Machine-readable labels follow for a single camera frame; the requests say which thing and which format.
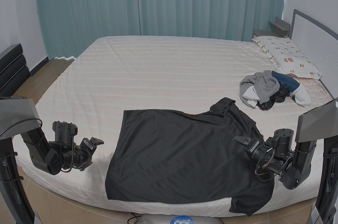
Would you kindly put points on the pile of clothes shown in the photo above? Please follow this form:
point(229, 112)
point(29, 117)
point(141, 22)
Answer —
point(264, 88)

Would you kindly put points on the black T-shirt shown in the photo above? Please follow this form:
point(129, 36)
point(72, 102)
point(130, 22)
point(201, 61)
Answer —
point(179, 154)

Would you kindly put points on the grey bedside table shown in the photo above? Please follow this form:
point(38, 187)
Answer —
point(277, 26)

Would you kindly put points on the white printed pillow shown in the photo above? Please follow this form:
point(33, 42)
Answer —
point(287, 56)

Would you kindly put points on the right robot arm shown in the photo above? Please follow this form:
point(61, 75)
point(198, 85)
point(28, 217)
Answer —
point(303, 162)

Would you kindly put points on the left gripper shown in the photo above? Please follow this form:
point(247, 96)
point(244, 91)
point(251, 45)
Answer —
point(81, 156)

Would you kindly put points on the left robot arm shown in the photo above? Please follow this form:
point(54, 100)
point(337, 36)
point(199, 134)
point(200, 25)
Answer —
point(47, 159)

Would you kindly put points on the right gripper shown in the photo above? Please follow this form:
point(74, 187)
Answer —
point(258, 153)

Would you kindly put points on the bed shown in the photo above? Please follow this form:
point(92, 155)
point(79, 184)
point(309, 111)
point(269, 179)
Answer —
point(158, 72)

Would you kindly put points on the black chest of drawers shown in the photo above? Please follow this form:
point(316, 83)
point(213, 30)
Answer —
point(13, 69)

